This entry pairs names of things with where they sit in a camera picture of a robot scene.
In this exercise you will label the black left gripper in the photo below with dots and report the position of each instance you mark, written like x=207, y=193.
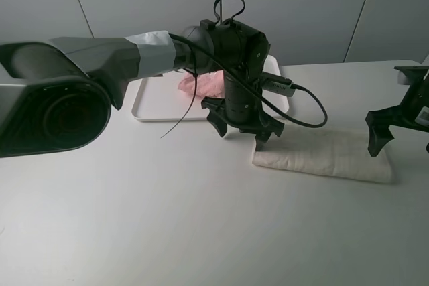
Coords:
x=243, y=111

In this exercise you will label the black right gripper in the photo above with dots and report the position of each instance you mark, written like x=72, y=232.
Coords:
x=407, y=115

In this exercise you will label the pink towel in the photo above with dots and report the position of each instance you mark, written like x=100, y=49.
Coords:
x=210, y=85

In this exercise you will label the cream white towel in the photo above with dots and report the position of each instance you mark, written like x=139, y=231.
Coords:
x=325, y=152

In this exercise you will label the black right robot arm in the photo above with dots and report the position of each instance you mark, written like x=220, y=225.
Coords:
x=425, y=78

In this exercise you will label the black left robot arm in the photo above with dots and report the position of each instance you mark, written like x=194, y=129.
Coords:
x=58, y=96

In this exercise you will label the white rectangular plastic tray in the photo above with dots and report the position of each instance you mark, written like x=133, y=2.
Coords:
x=159, y=99

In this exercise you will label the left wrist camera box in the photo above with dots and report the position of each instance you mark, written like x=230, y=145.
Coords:
x=277, y=84

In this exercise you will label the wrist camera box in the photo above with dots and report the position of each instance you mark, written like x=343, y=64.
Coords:
x=277, y=84
x=409, y=75

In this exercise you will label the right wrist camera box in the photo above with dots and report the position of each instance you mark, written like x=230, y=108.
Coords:
x=409, y=75

